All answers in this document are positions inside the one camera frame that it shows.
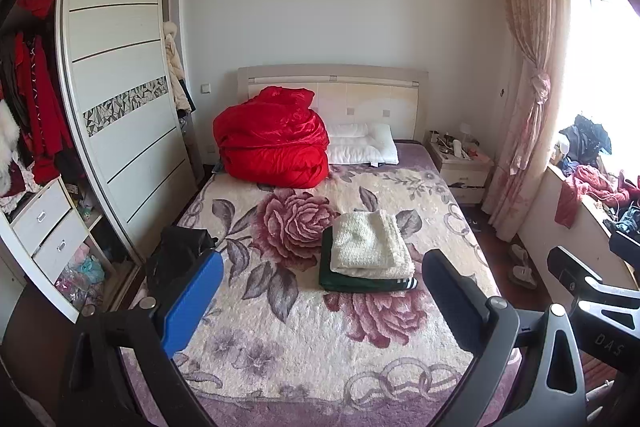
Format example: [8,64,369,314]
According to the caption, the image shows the pink floral curtain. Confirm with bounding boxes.
[482,0,573,243]

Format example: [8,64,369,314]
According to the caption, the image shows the beige bed headboard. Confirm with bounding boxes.
[237,64,430,142]

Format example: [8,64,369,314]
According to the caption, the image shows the white bedside table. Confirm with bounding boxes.
[424,129,495,205]

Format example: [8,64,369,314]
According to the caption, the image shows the black leather jacket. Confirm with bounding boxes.
[145,224,217,303]

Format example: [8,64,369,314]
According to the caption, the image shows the red quilt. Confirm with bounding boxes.
[213,86,331,188]

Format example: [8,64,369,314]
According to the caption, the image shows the floral plush blanket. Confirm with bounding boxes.
[117,142,523,427]

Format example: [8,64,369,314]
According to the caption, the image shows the large white pillow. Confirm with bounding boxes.
[327,123,401,166]

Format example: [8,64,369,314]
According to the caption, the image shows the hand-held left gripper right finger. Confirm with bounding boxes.
[422,249,588,427]

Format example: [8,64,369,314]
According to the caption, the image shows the dark green garment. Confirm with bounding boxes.
[319,227,418,294]

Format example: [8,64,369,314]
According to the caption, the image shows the small white pillow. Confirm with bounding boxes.
[326,123,371,139]

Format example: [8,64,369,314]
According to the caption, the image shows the cream padded coat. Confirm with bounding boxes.
[162,21,196,112]

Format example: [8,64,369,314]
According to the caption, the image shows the white wardrobe drawer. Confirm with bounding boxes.
[11,183,72,242]
[32,209,91,270]

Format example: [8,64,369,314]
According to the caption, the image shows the white windowsill cabinet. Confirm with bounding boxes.
[517,164,640,295]

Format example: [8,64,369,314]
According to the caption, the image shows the cream fleece garment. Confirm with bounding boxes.
[330,209,416,279]

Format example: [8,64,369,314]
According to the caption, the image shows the bright window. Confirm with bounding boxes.
[565,0,640,172]

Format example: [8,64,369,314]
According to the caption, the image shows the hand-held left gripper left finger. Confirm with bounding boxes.
[57,249,224,427]

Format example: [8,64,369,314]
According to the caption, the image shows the white fur garment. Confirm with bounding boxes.
[0,99,21,182]

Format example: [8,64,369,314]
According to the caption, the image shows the pile of colourful small clothes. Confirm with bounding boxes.
[55,242,108,308]

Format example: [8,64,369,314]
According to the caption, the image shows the white wardrobe sliding door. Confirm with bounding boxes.
[55,0,193,268]

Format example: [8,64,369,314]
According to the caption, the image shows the small items on bedside table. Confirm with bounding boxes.
[429,123,483,158]

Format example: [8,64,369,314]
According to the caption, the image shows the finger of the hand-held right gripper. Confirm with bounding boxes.
[609,231,640,265]
[546,247,640,308]

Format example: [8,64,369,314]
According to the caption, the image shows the dark clothes pile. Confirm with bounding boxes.
[557,114,613,175]

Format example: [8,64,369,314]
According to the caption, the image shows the red hanging coat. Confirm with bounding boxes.
[14,32,76,185]

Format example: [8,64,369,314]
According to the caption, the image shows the red knitted garment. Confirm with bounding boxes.
[554,164,640,228]

